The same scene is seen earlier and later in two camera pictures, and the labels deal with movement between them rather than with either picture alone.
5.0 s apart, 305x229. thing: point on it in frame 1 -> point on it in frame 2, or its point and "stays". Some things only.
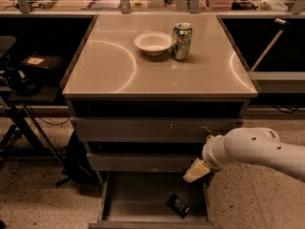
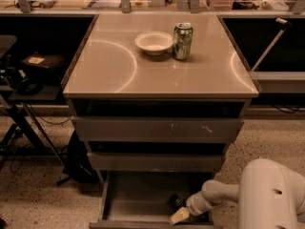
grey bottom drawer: x=139 y=200 stays
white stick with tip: x=285 y=24 stays
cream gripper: x=210 y=153 -> x=193 y=204
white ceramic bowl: x=153 y=43 stays
